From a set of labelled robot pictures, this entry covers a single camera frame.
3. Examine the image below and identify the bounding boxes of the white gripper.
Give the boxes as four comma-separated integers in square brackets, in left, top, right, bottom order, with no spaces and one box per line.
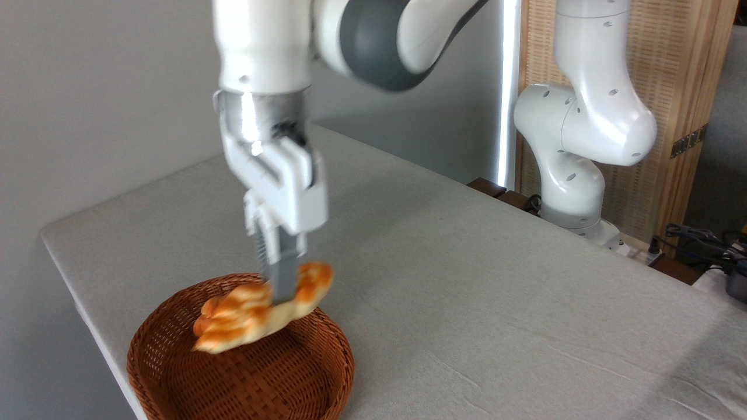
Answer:
[221,134,329,306]

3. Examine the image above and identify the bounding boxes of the braided golden bread loaf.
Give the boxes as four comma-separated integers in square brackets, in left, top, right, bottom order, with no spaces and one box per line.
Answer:
[196,261,335,355]

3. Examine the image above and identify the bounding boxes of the round orange bread bun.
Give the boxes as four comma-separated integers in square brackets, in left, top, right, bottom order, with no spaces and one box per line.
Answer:
[193,296,225,349]

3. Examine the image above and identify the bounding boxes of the brown woven wicker basket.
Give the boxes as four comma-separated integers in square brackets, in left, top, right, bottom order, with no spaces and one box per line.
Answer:
[127,273,355,420]

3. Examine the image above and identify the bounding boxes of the grey tablecloth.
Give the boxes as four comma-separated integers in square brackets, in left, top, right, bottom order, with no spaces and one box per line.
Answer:
[40,124,747,420]

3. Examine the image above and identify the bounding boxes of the dark brown wooden board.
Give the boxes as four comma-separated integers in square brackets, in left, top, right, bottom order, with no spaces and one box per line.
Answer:
[467,177,543,216]

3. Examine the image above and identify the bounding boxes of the white vertical light strip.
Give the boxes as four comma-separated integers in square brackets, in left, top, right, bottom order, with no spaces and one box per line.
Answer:
[497,0,522,191]

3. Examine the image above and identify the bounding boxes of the metal screen hinge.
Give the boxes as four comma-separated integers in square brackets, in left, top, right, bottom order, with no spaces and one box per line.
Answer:
[670,123,709,159]

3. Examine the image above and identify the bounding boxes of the wooden slatted folding screen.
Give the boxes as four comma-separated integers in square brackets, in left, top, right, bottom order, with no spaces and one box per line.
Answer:
[518,0,739,258]

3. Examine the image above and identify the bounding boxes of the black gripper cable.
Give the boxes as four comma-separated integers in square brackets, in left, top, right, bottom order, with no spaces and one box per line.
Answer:
[274,121,320,188]

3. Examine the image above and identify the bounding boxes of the black cable bundle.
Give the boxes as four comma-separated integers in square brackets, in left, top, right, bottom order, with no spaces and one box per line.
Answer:
[649,223,747,270]

